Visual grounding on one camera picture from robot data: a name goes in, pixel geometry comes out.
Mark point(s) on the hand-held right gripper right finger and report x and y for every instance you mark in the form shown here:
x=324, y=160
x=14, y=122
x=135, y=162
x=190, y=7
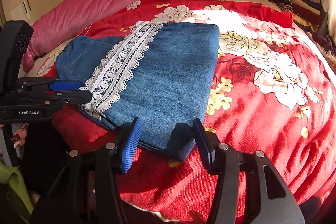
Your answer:
x=204, y=145

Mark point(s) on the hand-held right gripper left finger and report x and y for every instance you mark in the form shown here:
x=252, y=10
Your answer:
x=131, y=145

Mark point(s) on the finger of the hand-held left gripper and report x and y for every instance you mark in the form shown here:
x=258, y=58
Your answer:
x=65, y=85
x=76, y=98

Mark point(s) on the blue denim pants lace trim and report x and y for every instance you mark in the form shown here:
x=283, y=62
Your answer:
x=170, y=82

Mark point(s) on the person's left hand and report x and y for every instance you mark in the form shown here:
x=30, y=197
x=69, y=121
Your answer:
x=19, y=136

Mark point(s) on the red floral blanket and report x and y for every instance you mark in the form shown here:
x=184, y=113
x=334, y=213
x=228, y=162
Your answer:
x=262, y=121

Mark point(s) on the light green cloth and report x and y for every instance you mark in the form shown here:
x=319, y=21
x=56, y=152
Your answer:
x=11, y=176

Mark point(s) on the pink quilt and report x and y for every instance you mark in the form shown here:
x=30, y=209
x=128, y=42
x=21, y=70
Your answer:
x=86, y=6

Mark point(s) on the pile of folded clothes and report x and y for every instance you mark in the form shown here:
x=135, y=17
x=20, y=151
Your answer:
x=299, y=1

